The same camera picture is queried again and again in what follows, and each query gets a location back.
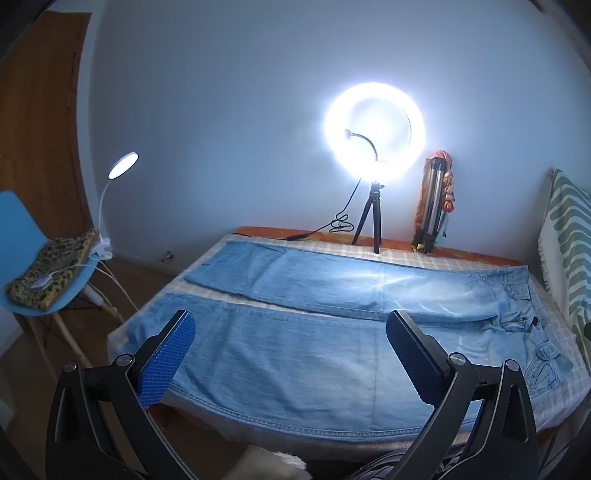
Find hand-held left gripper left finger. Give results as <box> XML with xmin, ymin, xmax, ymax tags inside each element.
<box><xmin>45</xmin><ymin>310</ymin><xmax>197</xmax><ymax>480</ymax></box>

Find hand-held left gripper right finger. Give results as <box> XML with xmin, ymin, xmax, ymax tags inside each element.
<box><xmin>386</xmin><ymin>310</ymin><xmax>540</xmax><ymax>480</ymax></box>

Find light blue denim pants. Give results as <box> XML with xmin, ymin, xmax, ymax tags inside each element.
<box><xmin>163</xmin><ymin>240</ymin><xmax>574</xmax><ymax>439</ymax></box>

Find pale checked blanket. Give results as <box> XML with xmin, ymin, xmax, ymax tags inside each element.
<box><xmin>107</xmin><ymin>233</ymin><xmax>591</xmax><ymax>444</ymax></box>

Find white fluffy rug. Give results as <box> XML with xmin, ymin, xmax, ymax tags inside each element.
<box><xmin>226</xmin><ymin>444</ymin><xmax>309</xmax><ymax>480</ymax></box>

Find leopard print cushion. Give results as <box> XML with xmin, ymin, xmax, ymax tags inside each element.
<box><xmin>6</xmin><ymin>228</ymin><xmax>100</xmax><ymax>312</ymax></box>

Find black mini tripod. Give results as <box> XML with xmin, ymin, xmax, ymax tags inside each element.
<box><xmin>351</xmin><ymin>181</ymin><xmax>386</xmax><ymax>254</ymax></box>

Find blue chair with wooden legs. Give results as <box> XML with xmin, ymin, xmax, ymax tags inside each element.
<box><xmin>0</xmin><ymin>190</ymin><xmax>125</xmax><ymax>365</ymax></box>

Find green striped pillow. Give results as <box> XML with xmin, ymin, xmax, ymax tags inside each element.
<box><xmin>538</xmin><ymin>168</ymin><xmax>591</xmax><ymax>370</ymax></box>

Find white clip lamp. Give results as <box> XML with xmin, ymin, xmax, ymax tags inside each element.
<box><xmin>90</xmin><ymin>151</ymin><xmax>139</xmax><ymax>259</ymax></box>

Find black gooseneck phone holder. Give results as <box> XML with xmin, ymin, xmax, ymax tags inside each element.
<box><xmin>344</xmin><ymin>129</ymin><xmax>384</xmax><ymax>162</ymax></box>

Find wooden door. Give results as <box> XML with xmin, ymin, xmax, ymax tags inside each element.
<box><xmin>0</xmin><ymin>11</ymin><xmax>93</xmax><ymax>232</ymax></box>

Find white lamp cable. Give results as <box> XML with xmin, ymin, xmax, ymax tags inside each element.
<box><xmin>28</xmin><ymin>261</ymin><xmax>139</xmax><ymax>324</ymax></box>

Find folded tripod with orange strap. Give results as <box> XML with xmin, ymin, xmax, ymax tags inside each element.
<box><xmin>411</xmin><ymin>150</ymin><xmax>457</xmax><ymax>252</ymax></box>

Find white ring light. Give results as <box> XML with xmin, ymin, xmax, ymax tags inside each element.
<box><xmin>324</xmin><ymin>82</ymin><xmax>426</xmax><ymax>183</ymax></box>

